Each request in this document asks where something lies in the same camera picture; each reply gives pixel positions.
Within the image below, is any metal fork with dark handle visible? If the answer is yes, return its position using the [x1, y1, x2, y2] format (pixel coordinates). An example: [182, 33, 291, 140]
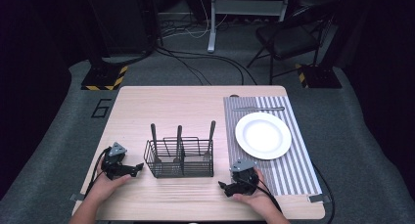
[150, 122, 162, 164]
[203, 119, 217, 160]

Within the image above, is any black floor cable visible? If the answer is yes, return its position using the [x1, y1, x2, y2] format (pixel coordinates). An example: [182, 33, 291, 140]
[155, 47, 258, 86]
[156, 48, 213, 86]

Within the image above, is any black cable beside table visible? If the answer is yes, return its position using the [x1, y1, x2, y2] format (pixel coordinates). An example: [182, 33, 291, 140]
[311, 161, 337, 224]

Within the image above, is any white metal desk frame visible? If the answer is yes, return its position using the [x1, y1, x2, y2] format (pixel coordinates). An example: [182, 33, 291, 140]
[207, 0, 292, 54]

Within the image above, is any metal spoon with dark handle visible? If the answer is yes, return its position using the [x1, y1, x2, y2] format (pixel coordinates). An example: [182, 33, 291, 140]
[172, 124, 184, 163]

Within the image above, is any black yellow striped stand base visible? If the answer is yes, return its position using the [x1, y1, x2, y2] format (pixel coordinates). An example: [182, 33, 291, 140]
[295, 63, 344, 90]
[80, 65, 129, 92]

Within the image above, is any hand-held gripper black cable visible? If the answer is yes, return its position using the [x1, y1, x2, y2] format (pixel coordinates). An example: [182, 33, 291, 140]
[83, 146, 113, 199]
[255, 176, 284, 215]

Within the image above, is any person's right hand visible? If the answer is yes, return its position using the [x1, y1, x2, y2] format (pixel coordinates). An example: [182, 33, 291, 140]
[233, 168, 278, 215]

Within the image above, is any grey white striped placemat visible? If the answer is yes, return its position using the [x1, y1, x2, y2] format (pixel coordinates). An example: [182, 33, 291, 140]
[223, 95, 324, 197]

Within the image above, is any right hand-held gripper black cable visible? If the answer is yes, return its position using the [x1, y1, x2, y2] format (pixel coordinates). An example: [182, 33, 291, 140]
[255, 176, 284, 215]

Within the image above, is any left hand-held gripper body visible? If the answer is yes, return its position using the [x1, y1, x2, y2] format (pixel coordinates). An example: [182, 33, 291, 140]
[101, 142, 131, 181]

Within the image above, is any metal table knife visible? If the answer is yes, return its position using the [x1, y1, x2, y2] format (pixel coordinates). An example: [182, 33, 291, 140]
[232, 106, 286, 112]

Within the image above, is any white floor cable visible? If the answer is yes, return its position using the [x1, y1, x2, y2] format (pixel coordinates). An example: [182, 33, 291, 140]
[161, 0, 229, 40]

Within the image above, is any left hand-held gripper black cable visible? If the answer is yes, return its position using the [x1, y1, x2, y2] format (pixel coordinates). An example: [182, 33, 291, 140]
[83, 146, 113, 199]

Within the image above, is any black folding chair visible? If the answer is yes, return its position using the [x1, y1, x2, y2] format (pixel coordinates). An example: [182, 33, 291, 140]
[246, 3, 336, 85]

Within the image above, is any black wire cutlery caddy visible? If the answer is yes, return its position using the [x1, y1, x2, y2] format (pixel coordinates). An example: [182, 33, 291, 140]
[143, 136, 215, 179]

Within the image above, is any white round plate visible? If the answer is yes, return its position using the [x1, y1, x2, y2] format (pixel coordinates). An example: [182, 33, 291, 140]
[234, 112, 293, 161]

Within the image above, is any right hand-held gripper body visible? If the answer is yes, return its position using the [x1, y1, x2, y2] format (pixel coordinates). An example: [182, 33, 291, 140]
[229, 158, 258, 197]

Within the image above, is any person's left hand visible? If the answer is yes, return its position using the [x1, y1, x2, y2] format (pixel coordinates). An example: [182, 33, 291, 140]
[87, 158, 132, 204]

